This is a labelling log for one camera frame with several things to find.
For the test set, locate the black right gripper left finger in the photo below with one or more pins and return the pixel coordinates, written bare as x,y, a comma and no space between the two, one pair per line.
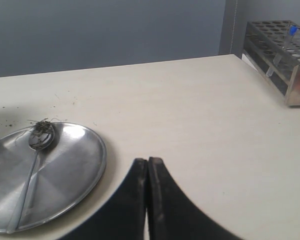
122,217

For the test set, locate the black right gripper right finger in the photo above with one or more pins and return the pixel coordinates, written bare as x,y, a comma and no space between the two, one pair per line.
172,215

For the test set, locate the stainless steel spork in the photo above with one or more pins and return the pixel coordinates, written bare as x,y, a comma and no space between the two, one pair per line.
17,213

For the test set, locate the round stainless steel plate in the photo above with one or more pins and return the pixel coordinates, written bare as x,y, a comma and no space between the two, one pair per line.
63,173

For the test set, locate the clump of soil on spork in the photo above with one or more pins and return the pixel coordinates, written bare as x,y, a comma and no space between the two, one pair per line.
42,135

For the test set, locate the metal test tube rack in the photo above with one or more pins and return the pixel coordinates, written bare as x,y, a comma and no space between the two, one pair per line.
273,47

